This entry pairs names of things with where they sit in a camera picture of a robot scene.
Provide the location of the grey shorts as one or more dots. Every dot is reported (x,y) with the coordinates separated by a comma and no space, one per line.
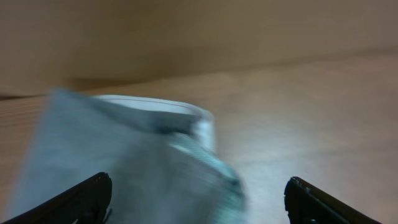
(159,154)

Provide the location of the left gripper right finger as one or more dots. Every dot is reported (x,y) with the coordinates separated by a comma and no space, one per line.
(307,204)

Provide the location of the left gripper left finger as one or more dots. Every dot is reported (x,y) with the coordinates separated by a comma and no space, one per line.
(85,203)

